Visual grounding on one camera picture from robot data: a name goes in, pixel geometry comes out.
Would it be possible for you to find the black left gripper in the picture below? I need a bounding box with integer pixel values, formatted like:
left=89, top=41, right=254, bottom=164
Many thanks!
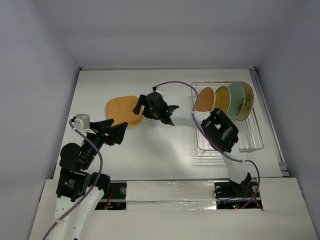
left=81, top=117, right=128, bottom=168

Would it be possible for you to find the square yellow woven plate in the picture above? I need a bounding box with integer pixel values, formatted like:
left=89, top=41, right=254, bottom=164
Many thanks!
left=105, top=95, right=144, bottom=127

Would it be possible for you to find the round orange woven plate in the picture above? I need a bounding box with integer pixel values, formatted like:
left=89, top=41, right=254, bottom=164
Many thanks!
left=195, top=86, right=216, bottom=112

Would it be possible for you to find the round yellow woven plate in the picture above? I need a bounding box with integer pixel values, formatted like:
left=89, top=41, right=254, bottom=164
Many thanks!
left=214, top=86, right=231, bottom=114

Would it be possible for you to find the green floral ceramic plate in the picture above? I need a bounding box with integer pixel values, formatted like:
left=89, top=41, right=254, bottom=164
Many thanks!
left=226, top=82, right=245, bottom=120

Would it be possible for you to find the beige floral ceramic plate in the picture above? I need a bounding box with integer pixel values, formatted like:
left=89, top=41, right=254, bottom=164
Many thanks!
left=236, top=81, right=255, bottom=121

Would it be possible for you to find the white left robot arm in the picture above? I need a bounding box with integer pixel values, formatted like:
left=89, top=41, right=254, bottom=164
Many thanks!
left=44, top=118, right=128, bottom=240

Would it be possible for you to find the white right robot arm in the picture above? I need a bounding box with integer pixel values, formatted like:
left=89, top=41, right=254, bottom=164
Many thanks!
left=90, top=91, right=252, bottom=197

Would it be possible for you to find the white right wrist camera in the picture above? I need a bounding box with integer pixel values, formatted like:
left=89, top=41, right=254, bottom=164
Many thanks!
left=156, top=89, right=165, bottom=97

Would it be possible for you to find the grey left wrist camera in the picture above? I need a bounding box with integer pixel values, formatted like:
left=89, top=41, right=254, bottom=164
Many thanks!
left=73, top=113, right=90, bottom=132

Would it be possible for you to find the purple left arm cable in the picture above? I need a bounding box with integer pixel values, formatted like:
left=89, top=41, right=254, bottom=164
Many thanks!
left=39, top=119, right=104, bottom=240

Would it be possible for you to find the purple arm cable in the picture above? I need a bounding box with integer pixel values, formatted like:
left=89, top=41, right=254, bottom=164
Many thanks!
left=152, top=80, right=262, bottom=210
left=39, top=119, right=104, bottom=240

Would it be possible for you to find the metal wire dish rack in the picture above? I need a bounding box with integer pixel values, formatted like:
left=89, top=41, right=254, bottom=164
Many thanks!
left=191, top=81, right=265, bottom=156

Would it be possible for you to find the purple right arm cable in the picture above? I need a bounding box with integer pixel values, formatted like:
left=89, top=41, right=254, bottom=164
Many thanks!
left=152, top=80, right=262, bottom=210

